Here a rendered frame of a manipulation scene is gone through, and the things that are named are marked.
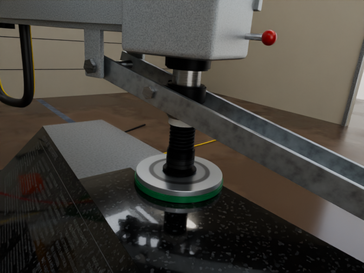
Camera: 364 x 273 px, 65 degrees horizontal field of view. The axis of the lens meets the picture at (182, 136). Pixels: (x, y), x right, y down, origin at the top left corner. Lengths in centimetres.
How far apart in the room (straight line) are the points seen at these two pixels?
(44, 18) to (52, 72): 488
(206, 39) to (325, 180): 31
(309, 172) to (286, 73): 539
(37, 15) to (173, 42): 38
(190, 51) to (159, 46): 7
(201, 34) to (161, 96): 17
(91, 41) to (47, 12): 13
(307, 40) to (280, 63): 62
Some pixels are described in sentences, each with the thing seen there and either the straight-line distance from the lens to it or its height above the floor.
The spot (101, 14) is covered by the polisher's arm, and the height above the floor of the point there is 119.
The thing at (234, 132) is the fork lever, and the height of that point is 100.
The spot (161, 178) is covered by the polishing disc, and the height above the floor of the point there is 85.
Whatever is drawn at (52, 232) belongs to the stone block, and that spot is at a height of 75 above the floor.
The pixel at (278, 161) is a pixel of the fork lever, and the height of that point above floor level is 96.
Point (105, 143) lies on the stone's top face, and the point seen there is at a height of 82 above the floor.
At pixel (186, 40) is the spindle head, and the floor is 116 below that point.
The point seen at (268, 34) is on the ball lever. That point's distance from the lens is 65.
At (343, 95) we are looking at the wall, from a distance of 548.
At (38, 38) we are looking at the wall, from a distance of 556.
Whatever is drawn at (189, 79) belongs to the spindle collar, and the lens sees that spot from 62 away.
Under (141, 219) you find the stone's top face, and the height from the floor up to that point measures 82.
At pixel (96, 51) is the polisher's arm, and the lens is 69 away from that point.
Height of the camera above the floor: 116
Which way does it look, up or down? 19 degrees down
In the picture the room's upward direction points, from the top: 5 degrees clockwise
